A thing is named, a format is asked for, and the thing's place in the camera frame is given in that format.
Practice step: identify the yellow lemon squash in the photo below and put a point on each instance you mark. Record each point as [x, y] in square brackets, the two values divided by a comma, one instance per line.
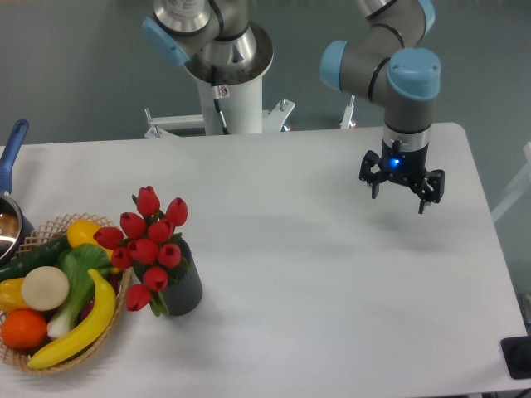
[83, 234]

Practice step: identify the woven wicker basket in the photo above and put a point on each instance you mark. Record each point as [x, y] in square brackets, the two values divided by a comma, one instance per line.
[46, 232]

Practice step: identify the white frame at right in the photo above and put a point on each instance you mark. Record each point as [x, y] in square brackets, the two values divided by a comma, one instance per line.
[518, 185]

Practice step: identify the yellow banana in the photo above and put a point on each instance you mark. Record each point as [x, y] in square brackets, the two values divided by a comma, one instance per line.
[85, 333]

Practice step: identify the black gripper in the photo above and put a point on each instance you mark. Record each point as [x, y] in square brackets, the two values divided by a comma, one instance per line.
[407, 168]

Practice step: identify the red tulip bouquet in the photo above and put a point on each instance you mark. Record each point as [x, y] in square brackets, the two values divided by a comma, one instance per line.
[146, 241]

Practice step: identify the dark grey ribbed vase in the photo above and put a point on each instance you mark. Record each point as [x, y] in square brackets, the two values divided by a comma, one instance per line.
[183, 294]

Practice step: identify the yellow bell pepper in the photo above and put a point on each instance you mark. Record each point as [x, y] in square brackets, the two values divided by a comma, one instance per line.
[11, 298]

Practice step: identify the orange fruit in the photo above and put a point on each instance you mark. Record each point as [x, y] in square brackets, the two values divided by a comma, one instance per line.
[24, 329]

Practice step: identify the blue handled saucepan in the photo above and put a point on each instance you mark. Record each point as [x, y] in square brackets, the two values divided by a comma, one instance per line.
[15, 227]

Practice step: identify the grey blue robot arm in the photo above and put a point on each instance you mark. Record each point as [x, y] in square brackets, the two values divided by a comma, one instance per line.
[387, 67]

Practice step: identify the green bok choy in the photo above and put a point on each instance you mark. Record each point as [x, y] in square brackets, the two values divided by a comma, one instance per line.
[67, 315]

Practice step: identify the black device at table edge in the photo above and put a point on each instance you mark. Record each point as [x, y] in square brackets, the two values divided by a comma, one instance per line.
[516, 351]

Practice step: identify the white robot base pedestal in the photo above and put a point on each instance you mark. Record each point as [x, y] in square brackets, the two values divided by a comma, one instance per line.
[229, 76]

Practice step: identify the green cucumber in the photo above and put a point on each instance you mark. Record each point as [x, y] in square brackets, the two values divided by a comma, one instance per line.
[43, 255]

